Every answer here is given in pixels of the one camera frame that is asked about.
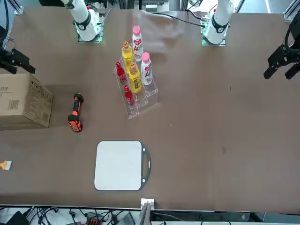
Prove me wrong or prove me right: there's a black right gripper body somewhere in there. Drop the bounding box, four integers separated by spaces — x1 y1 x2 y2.
0 24 14 63

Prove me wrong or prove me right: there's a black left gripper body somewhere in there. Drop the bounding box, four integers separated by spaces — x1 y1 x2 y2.
285 18 300 64

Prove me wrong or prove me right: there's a brown cardboard box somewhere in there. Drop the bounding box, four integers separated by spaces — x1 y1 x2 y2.
0 74 54 131

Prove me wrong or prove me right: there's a red cola bottle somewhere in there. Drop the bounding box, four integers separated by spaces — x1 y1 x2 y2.
116 61 127 85
123 85 134 106

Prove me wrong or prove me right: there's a yellow drink bottle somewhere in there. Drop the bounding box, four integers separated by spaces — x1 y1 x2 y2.
121 41 133 71
128 62 142 94

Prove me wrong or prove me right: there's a white bottle with pink cap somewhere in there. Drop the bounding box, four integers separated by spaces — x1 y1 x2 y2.
140 52 154 86
131 25 143 63

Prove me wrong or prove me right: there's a clear acrylic bottle shelf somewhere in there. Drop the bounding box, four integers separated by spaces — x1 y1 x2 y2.
113 55 159 120

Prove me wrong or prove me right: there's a white board with dark handle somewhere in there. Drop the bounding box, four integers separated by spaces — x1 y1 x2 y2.
94 140 151 192

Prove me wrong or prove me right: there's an aluminium profile post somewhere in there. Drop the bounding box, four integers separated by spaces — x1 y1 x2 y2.
135 198 155 225

